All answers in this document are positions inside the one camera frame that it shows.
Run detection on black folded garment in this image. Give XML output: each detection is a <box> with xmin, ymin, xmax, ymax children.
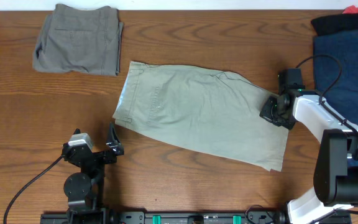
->
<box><xmin>311</xmin><ymin>13</ymin><xmax>358</xmax><ymax>36</ymax></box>

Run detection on folded grey shorts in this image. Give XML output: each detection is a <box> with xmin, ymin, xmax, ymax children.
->
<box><xmin>32</xmin><ymin>4</ymin><xmax>124</xmax><ymax>76</ymax></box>

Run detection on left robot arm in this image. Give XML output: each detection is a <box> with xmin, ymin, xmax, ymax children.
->
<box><xmin>62</xmin><ymin>123</ymin><xmax>124</xmax><ymax>223</ymax></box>

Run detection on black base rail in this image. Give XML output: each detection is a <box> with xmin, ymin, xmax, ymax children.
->
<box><xmin>40</xmin><ymin>210</ymin><xmax>289</xmax><ymax>224</ymax></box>

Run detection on beige khaki shorts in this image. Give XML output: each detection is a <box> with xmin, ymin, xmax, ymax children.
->
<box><xmin>113</xmin><ymin>62</ymin><xmax>288</xmax><ymax>171</ymax></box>

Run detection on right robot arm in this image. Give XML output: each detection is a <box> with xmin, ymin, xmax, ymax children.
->
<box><xmin>258</xmin><ymin>89</ymin><xmax>358</xmax><ymax>223</ymax></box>

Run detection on navy blue garment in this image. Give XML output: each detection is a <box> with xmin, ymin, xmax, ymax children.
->
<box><xmin>313</xmin><ymin>30</ymin><xmax>358</xmax><ymax>125</ymax></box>

